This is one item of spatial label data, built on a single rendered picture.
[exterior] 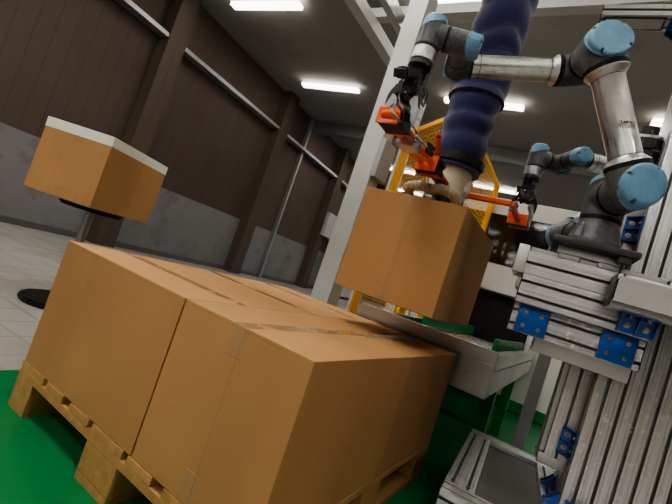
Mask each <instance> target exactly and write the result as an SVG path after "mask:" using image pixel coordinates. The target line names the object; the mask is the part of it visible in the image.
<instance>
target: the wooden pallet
mask: <svg viewBox="0 0 672 504"><path fill-rule="evenodd" d="M8 404H9V405H10V406H11V408H12V409H13V410H14V411H15V412H16V413H17V414H18V415H19V416H20V418H25V417H33V416H41V415H49V414H56V413H61V414H62V415H63V416H64V417H65V418H66V419H67V420H68V421H69V422H70V423H71V424H72V425H73V426H74V427H75V428H76V429H77V430H78V431H79V432H80V433H81V434H82V435H83V436H84V437H85V438H86V439H87V442H86V444H85V447H84V450H83V453H82V456H81V458H80V461H79V464H78V467H77V469H76V472H75V475H74V477H75V479H76V480H77V481H78V482H79V483H80V484H81V485H82V486H83V487H84V489H85V490H86V491H87V492H88V493H89V494H90V495H91V496H92V497H93V499H94V500H95V501H96V502H97V503H98V504H118V503H121V502H124V501H127V500H130V499H132V498H135V497H138V496H141V495H144V496H145V497H146V498H147V499H148V500H150V501H151V502H152V503H153V504H182V503H181V502H180V501H179V500H177V499H176V498H175V497H174V496H173V495H172V494H171V493H170V492H169V491H168V490H167V489H165V488H164V487H163V486H162V485H161V484H160V483H159V482H158V481H157V480H156V479H155V478H153V477H152V476H151V475H150V474H149V473H148V472H147V471H146V470H145V469H144V468H143V467H142V466H140V465H139V464H138V463H137V462H136V461H135V460H134V459H133V458H132V455H128V454H127V453H126V452H125V451H124V450H123V449H122V448H121V447H120V446H119V445H118V444H117V443H115V442H114V441H113V440H112V439H111V438H110V437H109V436H108V435H107V434H106V433H105V432H103V431H102V430H101V429H100V428H99V427H98V426H97V425H96V424H95V423H94V422H93V421H91V420H90V419H89V418H88V417H87V416H86V415H85V414H84V413H83V412H82V411H81V410H80V409H78V408H77V407H76V406H75V405H74V404H73V403H72V402H71V401H70V400H69V399H68V398H66V397H65V396H64V395H63V394H62V393H61V392H60V391H59V390H58V389H57V388H56V387H54V386H53V385H52V384H51V383H50V382H49V381H48V380H47V379H46V378H45V377H44V376H43V375H41V374H40V373H39V372H38V371H37V370H36V369H35V368H34V367H33V366H32V365H31V364H29V363H28V362H27V361H26V360H24V361H23V363H22V367H21V369H20V372H19V375H18V377H17V380H16V383H15V386H14V388H13V391H12V394H11V397H10V399H9V401H8ZM429 444H430V442H428V443H427V444H425V445H424V446H422V447H421V448H419V449H418V450H416V451H415V452H413V453H412V454H410V455H409V456H407V457H406V458H404V459H403V460H401V461H400V462H398V463H397V464H395V465H394V466H392V467H391V468H389V469H388V470H386V471H385V472H383V473H382V474H380V475H379V476H377V477H376V478H374V479H373V480H372V481H370V482H369V483H367V484H366V485H364V486H363V487H361V488H360V489H358V490H357V491H355V492H354V493H352V494H351V495H349V496H348V497H346V498H345V499H343V500H342V501H340V502H339V503H337V504H385V503H386V502H387V501H388V500H390V499H391V498H392V497H393V496H394V495H395V494H397V493H398V492H399V491H400V490H401V489H403V488H404V487H405V486H406V485H407V484H408V483H410V482H411V481H412V480H413V479H414V478H416V477H417V476H418V475H419V474H420V472H421V469H422V465H423V462H424V459H425V456H426V453H427V450H428V447H429Z"/></svg>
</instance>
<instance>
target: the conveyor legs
mask: <svg viewBox="0 0 672 504"><path fill-rule="evenodd" d="M515 382H516V380H515V381H513V382H512V383H510V384H508V385H507V386H505V387H503V388H502V391H501V395H500V398H499V401H498V402H496V401H495V399H496V396H497V393H498V391H497V392H495V393H493V394H492V395H490V396H488V397H487V398H485V399H484V400H483V399H481V398H478V397H476V396H474V395H472V394H469V393H467V392H465V391H462V390H460V389H458V388H456V387H453V386H451V385H449V384H448V385H447V386H449V387H452V388H454V389H456V390H459V391H461V392H463V393H465V394H468V395H470V396H472V397H474V398H477V399H479V400H480V403H479V406H478V409H477V413H476V416H475V419H474V420H472V419H470V418H468V417H465V416H463V415H461V414H459V413H457V412H455V411H453V410H451V409H448V408H446V407H444V406H442V405H441V407H440V410H439V412H441V413H443V414H445V415H447V416H450V417H452V418H454V419H456V420H458V421H460V422H462V423H464V424H466V425H468V426H470V427H472V428H474V429H476V430H478V431H481V432H483V433H485V431H486V428H487V425H488V422H489V418H490V415H491V412H492V409H493V406H495V407H496V410H495V414H494V417H493V420H492V423H491V426H490V430H489V433H488V434H490V435H493V436H495V437H498V436H499V433H500V429H501V426H502V423H503V420H504V417H505V413H506V410H507V407H508V404H509V401H510V398H511V394H512V391H513V388H514V385H515ZM472 428H471V430H472Z"/></svg>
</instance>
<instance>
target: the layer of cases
mask: <svg viewBox="0 0 672 504"><path fill-rule="evenodd" d="M456 357H457V354H455V353H452V352H450V351H447V350H445V349H442V348H440V347H437V346H435V345H432V344H429V343H427V342H424V341H422V340H419V339H417V338H414V337H412V336H409V335H407V334H404V333H401V332H399V331H396V330H394V329H391V328H389V327H386V326H384V325H381V324H378V323H376V322H374V321H371V320H368V319H366V318H363V317H361V316H358V315H356V314H353V313H351V312H348V311H346V310H343V309H340V308H338V307H335V306H333V305H330V304H328V303H325V302H323V301H320V300H318V299H315V298H312V297H310V296H307V295H305V294H302V293H300V292H297V291H295V290H292V289H290V288H287V287H282V286H278V285H273V284H268V283H264V282H259V281H255V280H250V279H246V278H240V277H236V276H232V275H227V274H223V273H218V272H214V271H209V270H204V269H200V268H195V267H191V266H186V265H181V264H177V263H172V262H168V261H163V260H159V259H154V258H149V257H145V256H140V255H136V254H131V253H127V252H122V251H117V250H113V249H108V248H104V247H99V246H95V245H90V244H85V243H81V242H76V241H72V240H69V242H68V245H67V247H66V250H65V253H64V256H63V258H62V261H61V264H60V266H59V269H58V272H57V275H56V277H55V280H54V283H53V285H52V288H51V291H50V294H49V296H48V299H47V302H46V305H45V307H44V310H43V313H42V315H41V318H40V321H39V324H38V326H37V329H36V332H35V334H34V337H33V340H32V343H31V345H30V348H29V351H28V354H27V356H26V361H27V362H28V363H29V364H31V365H32V366H33V367H34V368H35V369H36V370H37V371H38V372H39V373H40V374H41V375H43V376H44V377H45V378H46V379H47V380H48V381H49V382H50V383H51V384H52V385H53V386H54V387H56V388H57V389H58V390H59V391H60V392H61V393H62V394H63V395H64V396H65V397H66V398H68V399H69V400H70V401H71V402H72V403H73V404H74V405H75V406H76V407H77V408H78V409H80V410H81V411H82V412H83V413H84V414H85V415H86V416H87V417H88V418H89V419H90V420H91V421H93V422H94V423H95V424H96V425H97V426H98V427H99V428H100V429H101V430H102V431H103V432H105V433H106V434H107V435H108V436H109V437H110V438H111V439H112V440H113V441H114V442H115V443H117V444H118V445H119V446H120V447H121V448H122V449H123V450H124V451H125V452H126V453H127V454H128V455H132V458H133V459H134V460H135V461H136V462H137V463H138V464H139V465H140V466H142V467H143V468H144V469H145V470H146V471H147V472H148V473H149V474H150V475H151V476H152V477H153V478H155V479H156V480H157V481H158V482H159V483H160V484H161V485H162V486H163V487H164V488H165V489H167V490H168V491H169V492H170V493H171V494H172V495H173V496H174V497H175V498H176V499H177V500H179V501H180V502H181V503H182V504H337V503H339V502H340V501H342V500H343V499H345V498H346V497H348V496H349V495H351V494H352V493H354V492H355V491H357V490H358V489H360V488H361V487H363V486H364V485H366V484H367V483H369V482H370V481H372V480H373V479H374V478H376V477H377V476H379V475H380V474H382V473H383V472H385V471H386V470H388V469H389V468H391V467H392V466H394V465H395V464H397V463H398V462H400V461H401V460H403V459H404V458H406V457H407V456H409V455H410V454H412V453H413V452H415V451H416V450H418V449H419V448H421V447H422V446H424V445H425V444H427V443H428V442H429V441H430V438H431V435H432V432H433V429H434V426H435V423H436V420H437V417H438V413H439V410H440V407H441V404H442V401H443V398H444V395H445V392H446V388H447V385H448V382H449V379H450V376H451V373H452V370H453V367H454V363H455V360H456Z"/></svg>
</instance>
